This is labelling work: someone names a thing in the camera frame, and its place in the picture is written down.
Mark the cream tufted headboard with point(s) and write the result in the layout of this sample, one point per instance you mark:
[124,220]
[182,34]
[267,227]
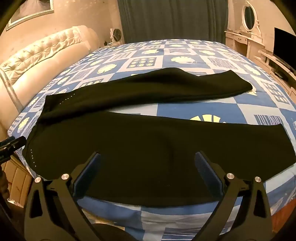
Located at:
[46,55]

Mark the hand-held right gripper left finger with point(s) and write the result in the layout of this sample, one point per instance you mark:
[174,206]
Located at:
[89,172]

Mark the framed wall picture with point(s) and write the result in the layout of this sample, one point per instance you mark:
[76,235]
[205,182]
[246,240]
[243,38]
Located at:
[13,22]

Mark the dark green curtain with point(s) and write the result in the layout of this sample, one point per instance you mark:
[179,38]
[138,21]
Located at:
[171,18]

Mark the blue patterned bedspread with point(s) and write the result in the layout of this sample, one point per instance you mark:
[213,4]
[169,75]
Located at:
[185,109]

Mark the white television cabinet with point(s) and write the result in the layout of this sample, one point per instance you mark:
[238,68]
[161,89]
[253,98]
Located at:
[275,67]

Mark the black pants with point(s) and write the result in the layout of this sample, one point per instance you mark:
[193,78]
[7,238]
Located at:
[138,150]

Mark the black television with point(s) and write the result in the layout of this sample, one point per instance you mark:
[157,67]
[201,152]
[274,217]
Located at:
[285,46]

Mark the cream padded bed frame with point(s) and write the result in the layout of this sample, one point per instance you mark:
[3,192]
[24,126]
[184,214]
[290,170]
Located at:
[18,180]

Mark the small white table fan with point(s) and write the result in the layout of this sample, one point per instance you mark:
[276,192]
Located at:
[116,35]

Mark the white oval vanity mirror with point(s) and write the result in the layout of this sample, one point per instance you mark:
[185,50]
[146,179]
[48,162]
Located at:
[249,16]

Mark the white dressing table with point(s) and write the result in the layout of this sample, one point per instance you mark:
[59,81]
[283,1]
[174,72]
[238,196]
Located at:
[240,42]

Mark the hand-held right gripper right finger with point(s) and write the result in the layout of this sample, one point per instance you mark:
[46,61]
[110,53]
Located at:
[204,172]

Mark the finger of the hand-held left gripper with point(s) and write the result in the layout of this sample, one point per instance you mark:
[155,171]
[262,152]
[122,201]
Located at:
[19,141]

